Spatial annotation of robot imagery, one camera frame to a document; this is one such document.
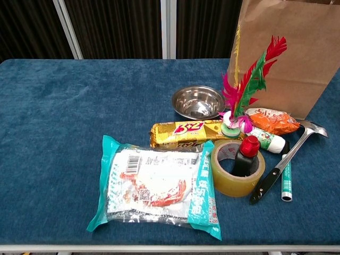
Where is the black-handled steel ladle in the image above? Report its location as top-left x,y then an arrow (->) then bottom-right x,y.
249,120 -> 329,205

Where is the orange snack packet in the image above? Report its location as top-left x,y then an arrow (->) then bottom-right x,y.
244,107 -> 301,136

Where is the green white marker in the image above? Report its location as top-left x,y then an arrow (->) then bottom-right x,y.
280,142 -> 294,202

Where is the brown paper shopping bag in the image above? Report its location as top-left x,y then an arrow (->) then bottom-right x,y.
227,0 -> 340,120

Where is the gold biscuit pack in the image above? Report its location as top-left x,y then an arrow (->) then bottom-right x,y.
150,120 -> 229,149

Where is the stainless steel bowl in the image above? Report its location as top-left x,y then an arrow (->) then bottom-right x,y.
171,85 -> 226,120

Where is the teal instant noodle packet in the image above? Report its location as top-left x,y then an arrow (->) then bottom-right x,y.
87,134 -> 223,241

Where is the colourful feather shuttlecock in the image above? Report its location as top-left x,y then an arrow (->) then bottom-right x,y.
219,25 -> 288,140

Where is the black bottle with red cap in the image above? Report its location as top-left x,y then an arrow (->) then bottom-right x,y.
232,135 -> 261,177

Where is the brown tape roll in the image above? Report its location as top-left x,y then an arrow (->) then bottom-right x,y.
211,140 -> 266,198

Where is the small white and green bottle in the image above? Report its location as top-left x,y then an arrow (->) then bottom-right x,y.
248,126 -> 286,155

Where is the blue velvet tablecloth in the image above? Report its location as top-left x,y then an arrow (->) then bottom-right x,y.
0,58 -> 340,247

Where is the dark pleated curtain panel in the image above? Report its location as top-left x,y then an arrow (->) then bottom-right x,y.
176,0 -> 244,60
0,0 -> 75,64
64,0 -> 163,60

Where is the white partition frame post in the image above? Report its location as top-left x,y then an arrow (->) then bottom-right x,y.
160,0 -> 177,60
52,0 -> 84,60

